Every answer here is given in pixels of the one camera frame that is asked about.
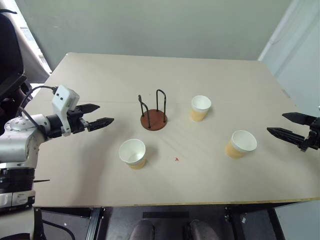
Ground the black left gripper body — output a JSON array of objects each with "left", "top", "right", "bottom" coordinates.
[{"left": 67, "top": 109, "right": 90, "bottom": 134}]

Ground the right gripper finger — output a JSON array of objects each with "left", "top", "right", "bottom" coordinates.
[
  {"left": 266, "top": 127, "right": 307, "bottom": 149},
  {"left": 281, "top": 112, "right": 314, "bottom": 126}
]

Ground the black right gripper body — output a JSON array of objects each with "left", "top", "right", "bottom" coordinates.
[{"left": 299, "top": 115, "right": 320, "bottom": 152}]

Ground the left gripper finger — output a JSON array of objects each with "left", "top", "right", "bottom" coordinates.
[
  {"left": 87, "top": 117, "right": 115, "bottom": 133},
  {"left": 75, "top": 103, "right": 101, "bottom": 115}
]

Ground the yellow paper cup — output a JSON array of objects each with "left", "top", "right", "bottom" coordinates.
[
  {"left": 118, "top": 138, "right": 147, "bottom": 171},
  {"left": 189, "top": 95, "right": 212, "bottom": 123},
  {"left": 225, "top": 129, "right": 258, "bottom": 160}
]

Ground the silver robot torso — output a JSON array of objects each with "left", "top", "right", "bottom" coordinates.
[{"left": 0, "top": 162, "right": 36, "bottom": 214}]

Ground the black chair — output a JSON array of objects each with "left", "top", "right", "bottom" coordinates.
[{"left": 0, "top": 9, "right": 34, "bottom": 106}]

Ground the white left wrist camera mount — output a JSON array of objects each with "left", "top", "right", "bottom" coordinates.
[{"left": 51, "top": 84, "right": 81, "bottom": 137}]

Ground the brown cup holder stand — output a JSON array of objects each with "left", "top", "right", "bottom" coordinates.
[{"left": 137, "top": 89, "right": 169, "bottom": 132}]

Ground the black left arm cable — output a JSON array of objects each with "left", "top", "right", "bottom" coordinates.
[{"left": 18, "top": 85, "right": 57, "bottom": 126}]

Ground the black cable under table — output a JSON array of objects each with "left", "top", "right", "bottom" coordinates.
[{"left": 41, "top": 219, "right": 76, "bottom": 240}]

